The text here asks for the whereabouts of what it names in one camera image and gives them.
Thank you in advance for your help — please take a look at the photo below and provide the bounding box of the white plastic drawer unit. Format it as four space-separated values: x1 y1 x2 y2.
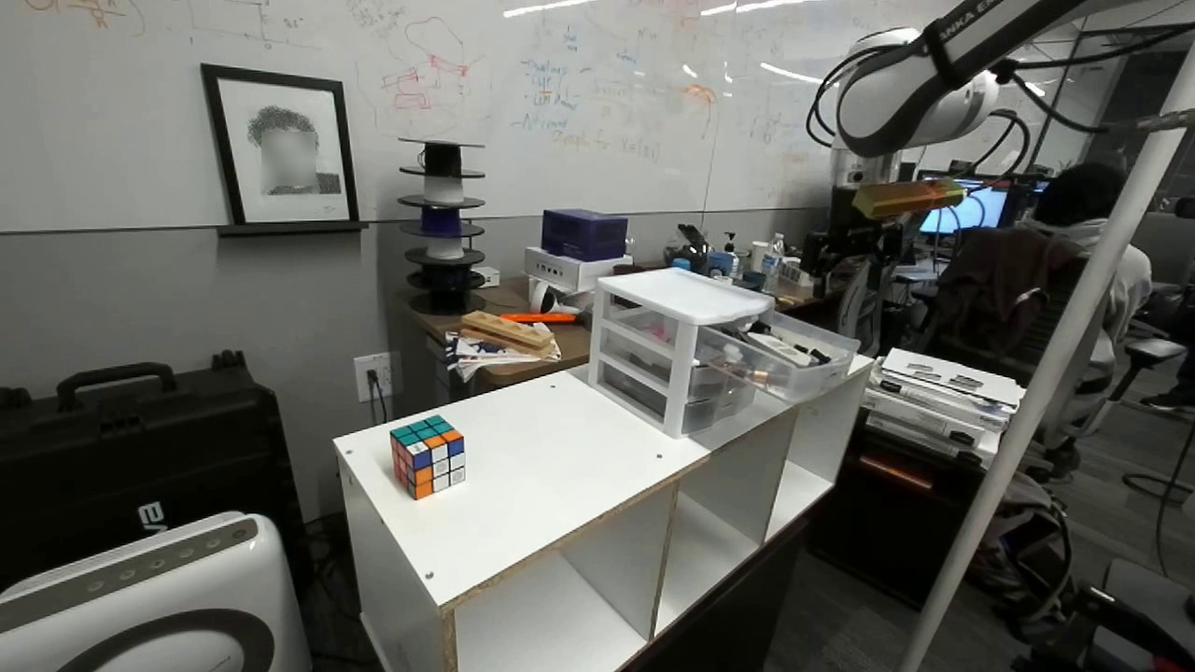
588 268 771 435

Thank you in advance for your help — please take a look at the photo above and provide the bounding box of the white air purifier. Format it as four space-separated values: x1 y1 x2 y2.
0 512 313 672

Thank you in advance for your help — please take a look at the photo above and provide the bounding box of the seated person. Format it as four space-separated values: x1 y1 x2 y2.
925 166 1152 466

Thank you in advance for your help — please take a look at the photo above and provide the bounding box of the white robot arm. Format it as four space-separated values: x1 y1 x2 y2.
808 0 1141 159

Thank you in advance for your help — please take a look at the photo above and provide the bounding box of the black disc stack stand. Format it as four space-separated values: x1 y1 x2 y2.
404 137 486 314

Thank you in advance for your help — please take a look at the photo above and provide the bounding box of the open clear top drawer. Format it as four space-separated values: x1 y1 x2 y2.
683 314 858 437

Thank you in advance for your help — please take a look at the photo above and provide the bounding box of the orange tool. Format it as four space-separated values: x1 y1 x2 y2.
502 312 583 325

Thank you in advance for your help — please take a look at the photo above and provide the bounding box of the framed portrait picture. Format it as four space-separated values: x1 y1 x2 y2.
202 64 361 240

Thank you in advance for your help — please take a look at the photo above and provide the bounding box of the computer monitor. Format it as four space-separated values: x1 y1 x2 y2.
918 179 1007 235

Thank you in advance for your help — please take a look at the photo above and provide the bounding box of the white shelf cabinet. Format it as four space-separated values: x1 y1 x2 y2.
336 364 872 672

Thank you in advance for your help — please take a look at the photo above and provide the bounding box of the rubiks cube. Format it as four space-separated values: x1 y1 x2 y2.
390 415 467 502

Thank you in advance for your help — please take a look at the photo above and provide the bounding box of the black hard case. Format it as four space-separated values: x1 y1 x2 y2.
0 352 312 588

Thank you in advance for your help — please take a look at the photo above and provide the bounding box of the white tripod pole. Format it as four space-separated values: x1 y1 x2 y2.
897 54 1195 672

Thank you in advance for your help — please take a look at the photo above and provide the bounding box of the wall power outlet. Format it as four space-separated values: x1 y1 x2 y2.
354 352 391 400

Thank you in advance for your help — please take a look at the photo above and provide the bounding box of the white box under purple box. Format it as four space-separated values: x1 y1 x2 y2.
522 246 628 293

